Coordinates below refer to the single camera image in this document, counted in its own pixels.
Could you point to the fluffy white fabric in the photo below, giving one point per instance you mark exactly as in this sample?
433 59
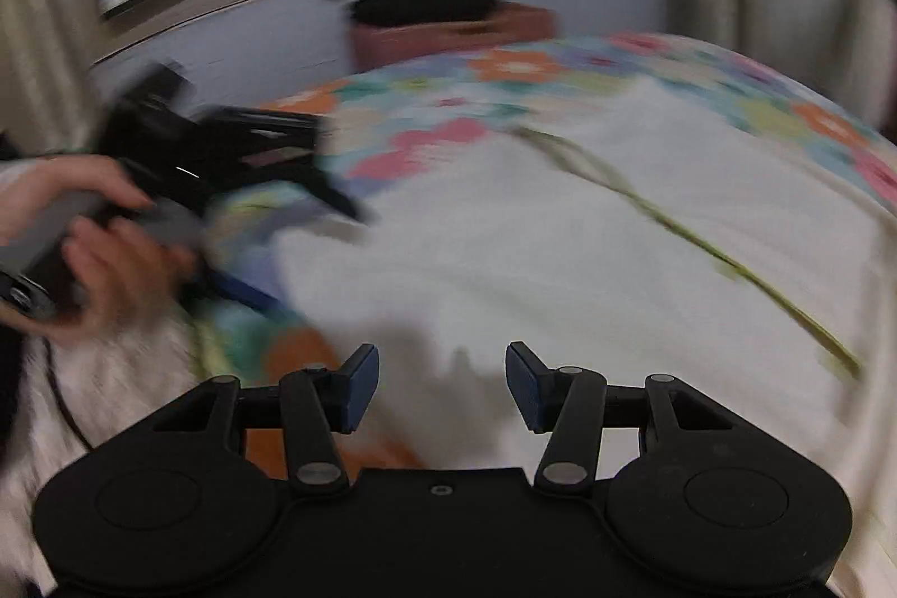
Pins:
126 381

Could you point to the cream pajama top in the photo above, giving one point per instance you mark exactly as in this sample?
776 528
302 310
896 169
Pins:
532 234

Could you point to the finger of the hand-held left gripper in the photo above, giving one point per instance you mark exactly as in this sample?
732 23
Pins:
242 295
266 149

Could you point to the floral quilt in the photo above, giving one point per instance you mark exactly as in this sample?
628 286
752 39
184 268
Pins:
420 100

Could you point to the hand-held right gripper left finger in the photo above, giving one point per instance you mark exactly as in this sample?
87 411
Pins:
357 388

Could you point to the person's left hand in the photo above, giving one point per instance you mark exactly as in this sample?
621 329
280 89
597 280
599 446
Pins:
119 276

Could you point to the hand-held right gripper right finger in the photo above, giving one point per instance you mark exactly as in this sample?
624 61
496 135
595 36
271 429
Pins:
529 388

